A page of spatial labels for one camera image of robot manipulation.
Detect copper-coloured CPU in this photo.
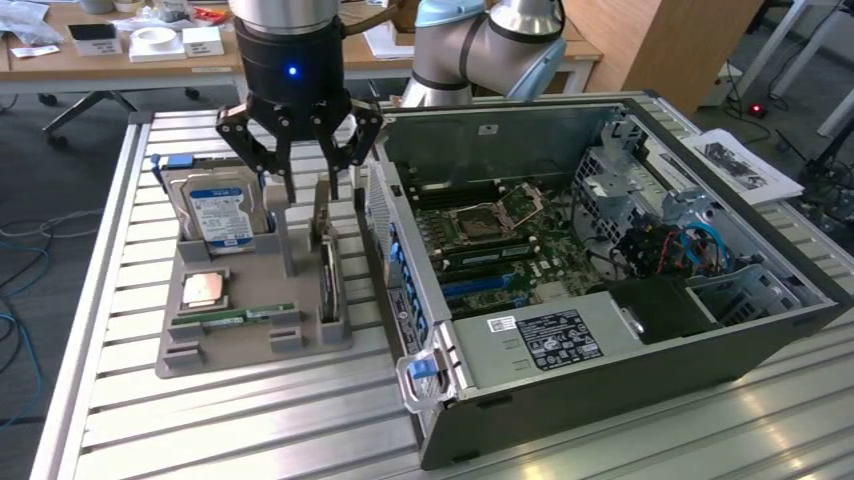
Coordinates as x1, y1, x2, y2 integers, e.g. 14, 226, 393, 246
180, 272, 226, 309

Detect printed paper sheets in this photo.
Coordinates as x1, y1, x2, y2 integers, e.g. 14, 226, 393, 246
679, 128, 805, 206

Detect white labelled box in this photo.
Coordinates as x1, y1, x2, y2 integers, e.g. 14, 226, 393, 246
180, 25, 224, 58

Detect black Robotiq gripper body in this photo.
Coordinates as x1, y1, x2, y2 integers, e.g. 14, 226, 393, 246
236, 19, 354, 144

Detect black wire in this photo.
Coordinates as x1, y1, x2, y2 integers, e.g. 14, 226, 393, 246
582, 234, 635, 281

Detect brown cardboard box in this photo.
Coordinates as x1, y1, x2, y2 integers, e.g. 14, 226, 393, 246
385, 0, 421, 32

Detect grey desk leg with casters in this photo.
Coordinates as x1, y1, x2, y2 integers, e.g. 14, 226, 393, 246
35, 89, 201, 149

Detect open black PC case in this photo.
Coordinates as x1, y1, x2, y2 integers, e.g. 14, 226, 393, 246
350, 89, 854, 472

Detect black plastic air shroud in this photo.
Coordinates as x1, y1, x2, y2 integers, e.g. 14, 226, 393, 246
603, 277, 725, 346

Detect long blue expansion slot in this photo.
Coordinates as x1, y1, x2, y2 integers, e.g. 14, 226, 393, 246
441, 273, 520, 297

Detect wooden cabinet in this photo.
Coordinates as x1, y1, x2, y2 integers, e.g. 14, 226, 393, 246
558, 0, 765, 116

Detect metal disk bay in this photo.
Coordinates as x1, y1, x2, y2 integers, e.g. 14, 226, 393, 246
683, 263, 803, 329

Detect clear plastic bag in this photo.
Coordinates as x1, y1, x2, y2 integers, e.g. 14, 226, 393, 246
0, 0, 67, 46

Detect grey power supply unit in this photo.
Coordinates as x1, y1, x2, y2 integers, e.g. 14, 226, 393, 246
444, 292, 645, 391

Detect red parts packet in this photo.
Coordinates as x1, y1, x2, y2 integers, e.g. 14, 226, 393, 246
188, 5, 232, 26

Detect grey plastic parts rack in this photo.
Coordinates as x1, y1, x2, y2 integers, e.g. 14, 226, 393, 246
153, 177, 354, 381

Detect green RAM stick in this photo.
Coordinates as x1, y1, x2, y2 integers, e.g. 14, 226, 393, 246
170, 302, 298, 330

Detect red wire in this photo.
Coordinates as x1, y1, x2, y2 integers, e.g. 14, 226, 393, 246
656, 232, 676, 274

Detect hard disk with blue carrier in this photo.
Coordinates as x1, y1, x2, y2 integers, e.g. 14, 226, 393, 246
149, 153, 278, 257

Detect white and red card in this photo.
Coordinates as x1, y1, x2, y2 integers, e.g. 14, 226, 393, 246
9, 44, 62, 60

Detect green motherboard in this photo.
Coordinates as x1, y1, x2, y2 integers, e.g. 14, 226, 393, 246
398, 167, 625, 319

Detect metal socket cover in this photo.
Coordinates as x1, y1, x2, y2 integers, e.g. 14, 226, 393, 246
496, 180, 542, 232

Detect metal drive cage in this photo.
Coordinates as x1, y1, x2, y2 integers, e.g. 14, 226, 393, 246
570, 112, 675, 236

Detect blue floor cable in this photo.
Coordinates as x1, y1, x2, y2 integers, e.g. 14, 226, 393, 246
0, 239, 51, 431

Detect black long expansion slot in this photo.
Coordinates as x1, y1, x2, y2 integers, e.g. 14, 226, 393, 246
438, 263, 525, 284

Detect white floor cable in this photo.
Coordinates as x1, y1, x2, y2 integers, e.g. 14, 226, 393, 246
0, 209, 101, 239

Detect black small desk item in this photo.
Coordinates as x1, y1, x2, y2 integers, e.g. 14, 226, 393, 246
155, 0, 192, 24

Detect white tape roll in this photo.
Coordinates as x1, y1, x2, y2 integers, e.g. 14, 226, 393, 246
130, 27, 176, 50

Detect white table frame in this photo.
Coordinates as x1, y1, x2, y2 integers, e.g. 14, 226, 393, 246
729, 0, 854, 137

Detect RAM stick with white label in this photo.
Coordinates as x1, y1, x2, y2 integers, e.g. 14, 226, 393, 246
442, 243, 538, 266

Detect white paper stack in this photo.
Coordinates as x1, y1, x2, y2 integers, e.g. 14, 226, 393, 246
361, 22, 418, 61

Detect blue wire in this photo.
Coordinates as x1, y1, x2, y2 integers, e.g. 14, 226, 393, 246
679, 219, 735, 274

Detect white flat box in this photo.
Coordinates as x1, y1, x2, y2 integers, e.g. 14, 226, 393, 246
126, 39, 188, 64

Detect CPU socket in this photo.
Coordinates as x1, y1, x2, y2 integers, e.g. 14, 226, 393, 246
449, 202, 514, 246

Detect wooden desk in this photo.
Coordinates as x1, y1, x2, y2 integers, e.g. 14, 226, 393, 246
0, 0, 605, 96

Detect blue case release latch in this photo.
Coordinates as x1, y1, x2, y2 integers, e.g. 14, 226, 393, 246
406, 362, 433, 395

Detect black equipment stand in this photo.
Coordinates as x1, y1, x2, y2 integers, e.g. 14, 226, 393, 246
776, 89, 854, 226

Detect white box with black top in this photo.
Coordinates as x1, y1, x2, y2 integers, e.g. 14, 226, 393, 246
65, 22, 125, 57

